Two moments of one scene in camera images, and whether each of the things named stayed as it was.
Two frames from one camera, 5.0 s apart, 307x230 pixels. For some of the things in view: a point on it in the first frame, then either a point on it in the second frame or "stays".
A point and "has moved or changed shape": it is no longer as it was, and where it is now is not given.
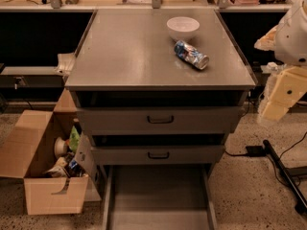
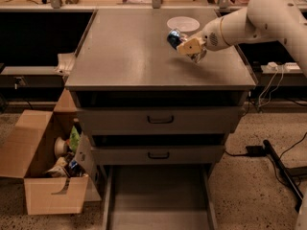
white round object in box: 60,147 stays
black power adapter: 255,150 stays
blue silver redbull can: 191,56 has moved or changed shape
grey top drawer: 159,120 stays
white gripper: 292,38 → 211,36
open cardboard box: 30,150 stays
